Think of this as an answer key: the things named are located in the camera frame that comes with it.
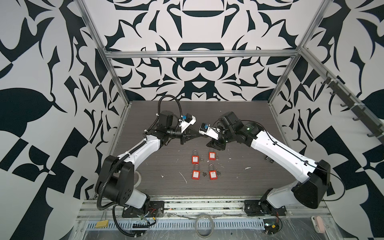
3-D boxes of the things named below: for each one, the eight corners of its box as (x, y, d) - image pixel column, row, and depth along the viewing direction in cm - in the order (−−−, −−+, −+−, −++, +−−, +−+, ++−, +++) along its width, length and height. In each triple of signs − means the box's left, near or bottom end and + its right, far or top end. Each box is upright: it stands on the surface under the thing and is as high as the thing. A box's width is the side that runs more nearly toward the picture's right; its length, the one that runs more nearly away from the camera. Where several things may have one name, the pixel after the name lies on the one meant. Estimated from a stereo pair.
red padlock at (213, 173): (209, 179, 86) (209, 178, 84) (208, 165, 91) (208, 163, 89) (217, 179, 86) (218, 178, 84) (216, 165, 91) (216, 163, 89)
